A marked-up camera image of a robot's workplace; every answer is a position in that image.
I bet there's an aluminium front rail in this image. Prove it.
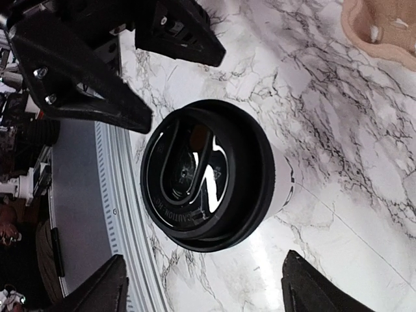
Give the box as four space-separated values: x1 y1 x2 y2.
49 120 168 311

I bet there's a brown cardboard cup carrier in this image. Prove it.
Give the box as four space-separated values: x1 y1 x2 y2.
341 0 415 72

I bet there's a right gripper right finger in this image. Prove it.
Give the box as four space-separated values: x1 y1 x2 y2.
281 250 371 312

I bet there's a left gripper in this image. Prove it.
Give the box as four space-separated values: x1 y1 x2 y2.
1 0 226 134

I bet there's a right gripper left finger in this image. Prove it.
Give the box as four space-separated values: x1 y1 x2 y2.
48 255 129 312

